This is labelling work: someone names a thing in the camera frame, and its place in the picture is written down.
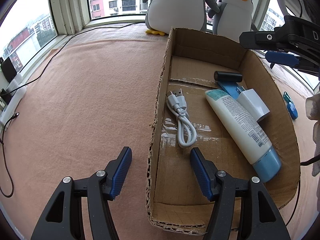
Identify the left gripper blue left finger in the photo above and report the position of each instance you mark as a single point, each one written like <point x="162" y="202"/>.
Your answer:
<point x="103" y="186"/>

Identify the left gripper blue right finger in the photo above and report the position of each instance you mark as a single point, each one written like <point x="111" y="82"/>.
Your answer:
<point x="220" y="188"/>

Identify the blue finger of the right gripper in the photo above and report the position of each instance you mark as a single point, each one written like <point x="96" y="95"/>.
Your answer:
<point x="260" y="40"/>
<point x="274" y="57"/>

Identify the blue round tape measure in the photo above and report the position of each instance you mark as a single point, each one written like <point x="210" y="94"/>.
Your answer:
<point x="292" y="110"/>

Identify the black cylinder device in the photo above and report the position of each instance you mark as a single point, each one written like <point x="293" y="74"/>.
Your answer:
<point x="220" y="76"/>

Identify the white power adapter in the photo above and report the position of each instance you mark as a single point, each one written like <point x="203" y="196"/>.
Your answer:
<point x="252" y="102"/>

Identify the light blue card device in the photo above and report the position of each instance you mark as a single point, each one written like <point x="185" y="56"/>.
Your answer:
<point x="232" y="88"/>

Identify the white gloved hand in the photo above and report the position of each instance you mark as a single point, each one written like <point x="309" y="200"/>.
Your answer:
<point x="312" y="113"/>

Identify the teal clothes peg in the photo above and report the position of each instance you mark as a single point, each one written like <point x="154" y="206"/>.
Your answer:
<point x="287" y="98"/>

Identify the small penguin plush toy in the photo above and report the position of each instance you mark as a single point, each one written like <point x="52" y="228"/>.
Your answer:
<point x="234" y="18"/>

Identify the white blue lotion tube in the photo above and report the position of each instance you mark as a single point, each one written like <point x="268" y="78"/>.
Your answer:
<point x="250" y="138"/>

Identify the brown cardboard box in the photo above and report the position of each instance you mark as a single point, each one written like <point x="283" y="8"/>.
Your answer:
<point x="174" y="201"/>

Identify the large penguin plush toy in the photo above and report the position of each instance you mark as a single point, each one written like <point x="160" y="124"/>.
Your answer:
<point x="163" y="15"/>

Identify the pink blanket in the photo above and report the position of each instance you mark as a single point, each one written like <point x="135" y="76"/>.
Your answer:
<point x="92" y="100"/>

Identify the white power strip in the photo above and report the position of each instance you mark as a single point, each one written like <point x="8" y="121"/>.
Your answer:
<point x="15" y="99"/>

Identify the black charger plug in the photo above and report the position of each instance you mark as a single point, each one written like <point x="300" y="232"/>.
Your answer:
<point x="8" y="70"/>

